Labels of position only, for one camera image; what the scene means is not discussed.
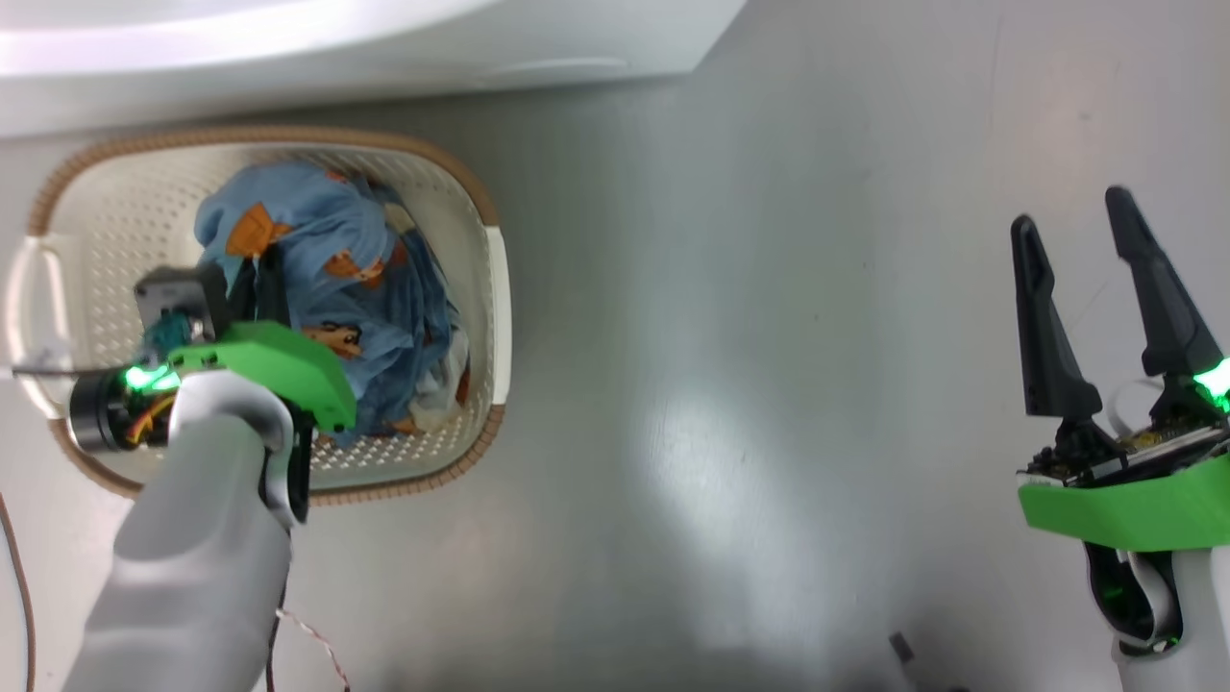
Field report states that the white washing machine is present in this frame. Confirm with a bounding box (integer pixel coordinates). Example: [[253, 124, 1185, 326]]
[[0, 0, 749, 138]]

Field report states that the cream perforated laundry basket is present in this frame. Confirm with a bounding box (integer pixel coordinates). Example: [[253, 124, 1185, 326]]
[[5, 125, 512, 507]]

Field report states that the thin red white wire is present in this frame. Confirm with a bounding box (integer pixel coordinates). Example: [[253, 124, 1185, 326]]
[[274, 605, 352, 692]]

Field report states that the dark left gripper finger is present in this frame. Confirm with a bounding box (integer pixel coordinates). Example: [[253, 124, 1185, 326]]
[[258, 245, 291, 326], [229, 261, 258, 323]]

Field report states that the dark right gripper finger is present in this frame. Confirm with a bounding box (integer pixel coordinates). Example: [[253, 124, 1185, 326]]
[[1010, 215, 1104, 416], [1105, 186, 1223, 376]]

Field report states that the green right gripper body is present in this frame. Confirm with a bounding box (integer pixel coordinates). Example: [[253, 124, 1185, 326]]
[[1017, 360, 1230, 554]]

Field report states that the teal left camera connector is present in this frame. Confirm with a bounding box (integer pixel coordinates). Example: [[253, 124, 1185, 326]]
[[144, 315, 198, 358]]

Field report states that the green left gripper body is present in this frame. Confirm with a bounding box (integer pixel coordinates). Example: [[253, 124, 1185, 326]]
[[69, 322, 357, 453]]

